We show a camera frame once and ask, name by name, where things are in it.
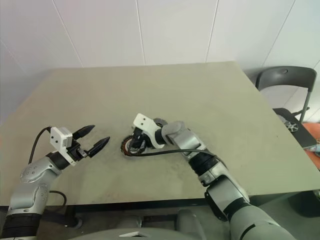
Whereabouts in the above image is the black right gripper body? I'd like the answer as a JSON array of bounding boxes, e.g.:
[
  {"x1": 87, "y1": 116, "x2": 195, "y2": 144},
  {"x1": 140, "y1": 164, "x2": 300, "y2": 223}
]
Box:
[{"x1": 131, "y1": 126, "x2": 151, "y2": 148}]

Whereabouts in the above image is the black table frame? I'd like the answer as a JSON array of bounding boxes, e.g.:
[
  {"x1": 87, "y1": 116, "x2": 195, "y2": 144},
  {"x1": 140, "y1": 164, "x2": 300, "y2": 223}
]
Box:
[{"x1": 0, "y1": 196, "x2": 210, "y2": 210}]

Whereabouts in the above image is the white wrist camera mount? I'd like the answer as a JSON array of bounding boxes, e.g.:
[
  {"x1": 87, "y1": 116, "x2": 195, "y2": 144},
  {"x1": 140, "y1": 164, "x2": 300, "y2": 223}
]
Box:
[
  {"x1": 132, "y1": 112, "x2": 166, "y2": 149},
  {"x1": 49, "y1": 126, "x2": 77, "y2": 166}
]

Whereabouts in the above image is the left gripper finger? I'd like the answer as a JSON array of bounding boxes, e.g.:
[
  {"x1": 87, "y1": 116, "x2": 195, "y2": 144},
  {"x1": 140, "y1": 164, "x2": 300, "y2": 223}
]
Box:
[
  {"x1": 87, "y1": 136, "x2": 111, "y2": 159},
  {"x1": 72, "y1": 124, "x2": 96, "y2": 140}
]

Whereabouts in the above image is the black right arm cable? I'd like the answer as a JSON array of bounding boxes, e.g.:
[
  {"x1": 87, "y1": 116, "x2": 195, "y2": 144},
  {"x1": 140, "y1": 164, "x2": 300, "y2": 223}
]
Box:
[{"x1": 129, "y1": 148, "x2": 221, "y2": 163}]

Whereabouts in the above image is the small spoked wheel part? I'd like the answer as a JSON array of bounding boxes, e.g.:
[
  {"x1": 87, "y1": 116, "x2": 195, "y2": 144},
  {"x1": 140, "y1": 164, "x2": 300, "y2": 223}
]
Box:
[{"x1": 284, "y1": 119, "x2": 300, "y2": 133}]

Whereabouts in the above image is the orange cloth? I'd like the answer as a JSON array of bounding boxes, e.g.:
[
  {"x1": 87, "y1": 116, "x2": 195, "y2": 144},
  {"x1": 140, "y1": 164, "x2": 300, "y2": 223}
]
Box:
[{"x1": 303, "y1": 122, "x2": 320, "y2": 145}]

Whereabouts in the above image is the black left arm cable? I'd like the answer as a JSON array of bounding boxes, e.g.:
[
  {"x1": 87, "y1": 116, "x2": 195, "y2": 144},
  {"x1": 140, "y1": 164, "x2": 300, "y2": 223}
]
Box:
[{"x1": 28, "y1": 126, "x2": 68, "y2": 208}]

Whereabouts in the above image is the black folding chair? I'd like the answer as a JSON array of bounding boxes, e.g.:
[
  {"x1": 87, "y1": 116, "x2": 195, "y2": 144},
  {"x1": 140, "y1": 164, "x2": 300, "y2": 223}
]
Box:
[{"x1": 255, "y1": 65, "x2": 320, "y2": 151}]

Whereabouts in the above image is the grey robot torso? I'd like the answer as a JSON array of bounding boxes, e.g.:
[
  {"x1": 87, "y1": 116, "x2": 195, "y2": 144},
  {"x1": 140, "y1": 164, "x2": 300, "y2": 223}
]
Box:
[{"x1": 82, "y1": 208, "x2": 210, "y2": 240}]

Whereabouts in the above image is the round motor housing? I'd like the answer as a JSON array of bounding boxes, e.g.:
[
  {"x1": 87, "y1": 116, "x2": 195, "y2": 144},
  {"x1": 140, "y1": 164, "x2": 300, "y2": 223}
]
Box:
[{"x1": 121, "y1": 134, "x2": 152, "y2": 158}]

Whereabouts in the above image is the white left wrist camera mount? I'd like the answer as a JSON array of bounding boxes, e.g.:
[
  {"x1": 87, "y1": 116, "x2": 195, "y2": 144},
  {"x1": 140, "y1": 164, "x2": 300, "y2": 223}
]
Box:
[{"x1": 49, "y1": 126, "x2": 77, "y2": 166}]

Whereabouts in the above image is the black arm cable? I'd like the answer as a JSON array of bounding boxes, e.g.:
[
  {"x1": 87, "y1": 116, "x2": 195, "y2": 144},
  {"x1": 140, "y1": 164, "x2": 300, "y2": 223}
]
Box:
[
  {"x1": 28, "y1": 126, "x2": 68, "y2": 208},
  {"x1": 129, "y1": 148, "x2": 221, "y2": 163}
]

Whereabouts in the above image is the grey table caster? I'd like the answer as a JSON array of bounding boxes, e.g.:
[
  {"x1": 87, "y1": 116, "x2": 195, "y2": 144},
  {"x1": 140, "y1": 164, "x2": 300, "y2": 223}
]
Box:
[{"x1": 74, "y1": 216, "x2": 85, "y2": 230}]

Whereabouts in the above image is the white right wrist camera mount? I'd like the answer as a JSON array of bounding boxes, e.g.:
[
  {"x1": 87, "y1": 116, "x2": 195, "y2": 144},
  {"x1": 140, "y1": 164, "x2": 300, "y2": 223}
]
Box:
[{"x1": 132, "y1": 112, "x2": 166, "y2": 149}]

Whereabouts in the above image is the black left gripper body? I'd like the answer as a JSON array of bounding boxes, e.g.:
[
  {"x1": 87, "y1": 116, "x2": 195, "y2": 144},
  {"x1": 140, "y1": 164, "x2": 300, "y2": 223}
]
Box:
[{"x1": 66, "y1": 140, "x2": 90, "y2": 164}]

